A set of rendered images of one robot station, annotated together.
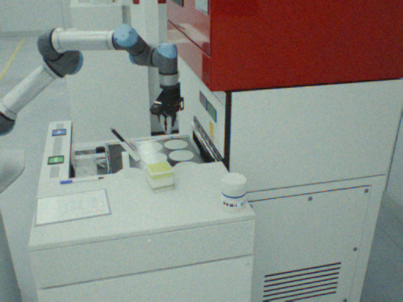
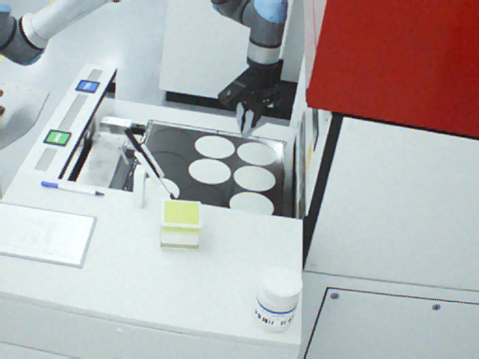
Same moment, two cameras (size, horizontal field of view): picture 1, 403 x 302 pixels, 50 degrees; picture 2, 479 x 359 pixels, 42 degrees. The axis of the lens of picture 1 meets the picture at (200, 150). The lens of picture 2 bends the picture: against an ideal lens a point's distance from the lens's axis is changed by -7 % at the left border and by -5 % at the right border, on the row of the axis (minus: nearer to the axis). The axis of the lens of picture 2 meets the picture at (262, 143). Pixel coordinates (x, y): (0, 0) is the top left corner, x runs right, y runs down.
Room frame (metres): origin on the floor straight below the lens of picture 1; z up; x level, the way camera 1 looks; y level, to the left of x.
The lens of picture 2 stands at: (0.30, -0.18, 1.81)
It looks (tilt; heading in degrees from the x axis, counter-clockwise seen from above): 32 degrees down; 11
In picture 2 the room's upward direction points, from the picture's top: 10 degrees clockwise
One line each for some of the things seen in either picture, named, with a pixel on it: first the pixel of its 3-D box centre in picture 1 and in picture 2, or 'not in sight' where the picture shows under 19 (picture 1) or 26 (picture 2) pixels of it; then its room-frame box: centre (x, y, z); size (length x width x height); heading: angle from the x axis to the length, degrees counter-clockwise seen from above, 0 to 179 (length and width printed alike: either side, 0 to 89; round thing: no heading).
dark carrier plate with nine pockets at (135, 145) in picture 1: (154, 158); (210, 171); (1.54, 0.18, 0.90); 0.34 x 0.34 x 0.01; 14
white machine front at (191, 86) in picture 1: (197, 108); (312, 103); (1.78, 0.01, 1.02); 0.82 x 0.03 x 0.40; 14
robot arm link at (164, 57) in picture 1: (167, 58); (268, 18); (1.64, 0.13, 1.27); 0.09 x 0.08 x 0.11; 63
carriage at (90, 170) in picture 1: (86, 174); (100, 168); (1.46, 0.43, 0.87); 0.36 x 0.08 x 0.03; 14
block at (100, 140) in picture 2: (85, 159); (108, 141); (1.53, 0.45, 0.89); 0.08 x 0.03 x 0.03; 104
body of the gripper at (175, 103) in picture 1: (170, 97); (260, 80); (1.64, 0.12, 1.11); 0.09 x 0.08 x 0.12; 145
